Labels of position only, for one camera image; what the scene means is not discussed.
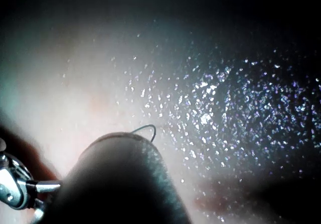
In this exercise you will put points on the tissue pad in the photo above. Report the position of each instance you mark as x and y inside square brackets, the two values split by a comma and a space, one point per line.
[100, 83]

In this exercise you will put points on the curved steel needle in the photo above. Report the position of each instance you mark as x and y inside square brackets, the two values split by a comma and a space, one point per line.
[148, 125]

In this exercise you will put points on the dark left arm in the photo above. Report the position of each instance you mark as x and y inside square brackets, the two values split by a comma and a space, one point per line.
[113, 183]

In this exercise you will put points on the right arm needle driver jaw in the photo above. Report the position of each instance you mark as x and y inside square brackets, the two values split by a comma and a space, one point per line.
[38, 212]
[49, 185]

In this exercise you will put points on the right arm needle driver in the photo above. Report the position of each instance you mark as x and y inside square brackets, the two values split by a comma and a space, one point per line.
[12, 183]

